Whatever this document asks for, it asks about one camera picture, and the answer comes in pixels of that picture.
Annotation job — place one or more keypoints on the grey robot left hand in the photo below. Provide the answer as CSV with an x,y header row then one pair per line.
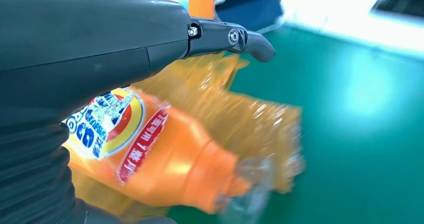
x,y
82,40

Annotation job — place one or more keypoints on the yellow tape patch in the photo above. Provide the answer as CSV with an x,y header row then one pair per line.
x,y
258,123

